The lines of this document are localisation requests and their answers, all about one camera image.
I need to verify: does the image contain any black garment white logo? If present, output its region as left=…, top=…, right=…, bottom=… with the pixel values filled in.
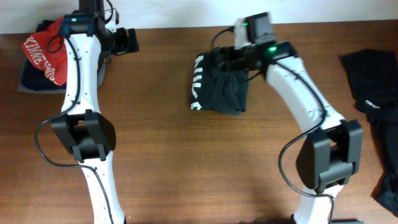
left=339, top=49, right=397, bottom=216

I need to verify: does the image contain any right black camera cable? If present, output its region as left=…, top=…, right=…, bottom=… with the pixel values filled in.
left=210, top=26, right=335, bottom=224

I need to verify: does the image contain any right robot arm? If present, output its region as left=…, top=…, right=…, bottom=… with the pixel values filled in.
left=217, top=12, right=363, bottom=223

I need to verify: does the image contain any left black camera cable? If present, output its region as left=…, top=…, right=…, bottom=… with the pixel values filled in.
left=34, top=0, right=116, bottom=224

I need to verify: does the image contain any grey folded garment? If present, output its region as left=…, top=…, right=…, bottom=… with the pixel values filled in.
left=17, top=58, right=106, bottom=95

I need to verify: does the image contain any dark green t-shirt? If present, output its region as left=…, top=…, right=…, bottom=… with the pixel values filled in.
left=190, top=52, right=249, bottom=116

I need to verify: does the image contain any red folded shirt white lettering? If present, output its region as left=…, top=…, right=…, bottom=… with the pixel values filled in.
left=21, top=17, right=68, bottom=87

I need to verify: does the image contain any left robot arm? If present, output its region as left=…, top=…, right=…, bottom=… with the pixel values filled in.
left=47, top=1, right=139, bottom=223

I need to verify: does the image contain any navy folded garment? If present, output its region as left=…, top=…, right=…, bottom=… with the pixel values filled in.
left=20, top=19, right=68, bottom=91

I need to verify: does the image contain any black camera cable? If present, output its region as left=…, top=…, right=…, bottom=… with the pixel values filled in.
left=34, top=0, right=116, bottom=224
left=210, top=26, right=335, bottom=224

